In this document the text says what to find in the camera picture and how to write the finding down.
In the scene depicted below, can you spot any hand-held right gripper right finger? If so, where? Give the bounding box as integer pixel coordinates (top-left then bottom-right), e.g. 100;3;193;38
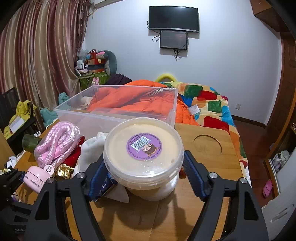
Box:
183;150;270;241

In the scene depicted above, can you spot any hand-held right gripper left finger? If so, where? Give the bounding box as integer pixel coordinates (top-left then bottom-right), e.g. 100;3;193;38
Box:
25;160;116;241

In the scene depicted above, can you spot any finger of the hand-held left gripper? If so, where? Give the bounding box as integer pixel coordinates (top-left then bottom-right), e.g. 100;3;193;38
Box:
0;169;25;197

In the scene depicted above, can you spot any white cloth pouch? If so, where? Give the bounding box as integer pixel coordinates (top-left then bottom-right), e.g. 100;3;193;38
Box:
73;132;109;179

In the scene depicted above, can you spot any white round container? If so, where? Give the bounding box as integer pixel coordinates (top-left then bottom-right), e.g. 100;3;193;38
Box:
126;174;179;202

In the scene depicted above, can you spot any plastic tub with purple label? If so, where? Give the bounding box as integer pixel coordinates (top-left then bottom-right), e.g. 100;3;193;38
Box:
103;118;184;186

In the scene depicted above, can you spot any pink rope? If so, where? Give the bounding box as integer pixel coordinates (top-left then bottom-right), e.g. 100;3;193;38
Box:
34;120;81;168

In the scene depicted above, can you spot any clear plastic storage box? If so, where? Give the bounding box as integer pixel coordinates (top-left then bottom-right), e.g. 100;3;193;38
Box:
54;85;179;128

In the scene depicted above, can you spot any wooden desktop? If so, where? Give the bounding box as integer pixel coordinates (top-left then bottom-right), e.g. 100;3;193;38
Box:
14;118;252;241

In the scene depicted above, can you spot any small blue box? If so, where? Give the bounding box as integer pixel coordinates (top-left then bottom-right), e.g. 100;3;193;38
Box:
92;173;118;202

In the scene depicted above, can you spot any small pink device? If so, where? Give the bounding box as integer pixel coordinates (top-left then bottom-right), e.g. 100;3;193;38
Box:
24;166;54;193

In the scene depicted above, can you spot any gold foil item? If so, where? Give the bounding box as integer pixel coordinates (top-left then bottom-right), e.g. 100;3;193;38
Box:
54;163;74;179

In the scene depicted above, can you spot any orange jacket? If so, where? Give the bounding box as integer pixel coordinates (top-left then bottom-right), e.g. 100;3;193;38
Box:
87;79;200;127

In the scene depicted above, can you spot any colourful patchwork blanket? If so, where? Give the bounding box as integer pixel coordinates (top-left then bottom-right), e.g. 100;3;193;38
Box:
171;81;249;172

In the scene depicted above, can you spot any yellow cloth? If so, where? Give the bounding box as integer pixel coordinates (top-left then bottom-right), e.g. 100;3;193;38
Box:
3;100;37;139

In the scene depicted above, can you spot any teal cloth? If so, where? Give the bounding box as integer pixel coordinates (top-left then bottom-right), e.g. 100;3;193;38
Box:
40;93;70;127

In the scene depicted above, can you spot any small white object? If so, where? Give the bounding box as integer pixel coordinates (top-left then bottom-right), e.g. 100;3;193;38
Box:
78;96;93;110

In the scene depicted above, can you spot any pink clog shoe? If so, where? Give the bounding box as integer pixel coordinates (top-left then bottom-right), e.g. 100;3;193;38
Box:
262;179;273;198

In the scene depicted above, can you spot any black chair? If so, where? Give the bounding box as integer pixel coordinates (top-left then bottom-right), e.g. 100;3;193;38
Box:
0;88;44;153

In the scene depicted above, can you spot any pile of shoes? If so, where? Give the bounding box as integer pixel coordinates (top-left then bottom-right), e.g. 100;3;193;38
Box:
272;150;290;172

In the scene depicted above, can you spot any green storage box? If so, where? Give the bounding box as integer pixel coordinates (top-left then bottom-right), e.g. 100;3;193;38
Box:
79;71;109;93

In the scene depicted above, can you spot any white panel furniture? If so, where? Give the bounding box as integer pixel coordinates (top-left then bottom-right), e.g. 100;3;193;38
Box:
261;176;296;241

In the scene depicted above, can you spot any dark purple cloth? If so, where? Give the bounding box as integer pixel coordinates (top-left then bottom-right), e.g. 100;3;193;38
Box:
105;74;132;85

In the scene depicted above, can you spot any grey plush cushion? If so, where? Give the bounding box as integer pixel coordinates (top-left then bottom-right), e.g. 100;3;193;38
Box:
99;50;117;77

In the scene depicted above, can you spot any red gift box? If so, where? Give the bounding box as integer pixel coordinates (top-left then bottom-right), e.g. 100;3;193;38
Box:
87;51;106;66

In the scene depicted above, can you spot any striped pink curtain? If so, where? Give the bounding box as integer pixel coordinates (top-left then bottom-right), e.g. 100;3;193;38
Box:
0;0;93;109

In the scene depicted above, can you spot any wooden wardrobe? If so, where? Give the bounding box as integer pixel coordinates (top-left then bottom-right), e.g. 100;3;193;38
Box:
250;0;296;163

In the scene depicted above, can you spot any yellow ring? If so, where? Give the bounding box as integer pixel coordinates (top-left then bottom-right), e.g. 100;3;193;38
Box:
154;73;177;82

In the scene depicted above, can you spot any small black wall monitor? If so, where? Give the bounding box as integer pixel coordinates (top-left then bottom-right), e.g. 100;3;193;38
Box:
159;30;188;50

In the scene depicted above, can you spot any black wall television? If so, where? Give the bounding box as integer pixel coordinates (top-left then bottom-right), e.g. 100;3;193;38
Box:
148;6;199;33

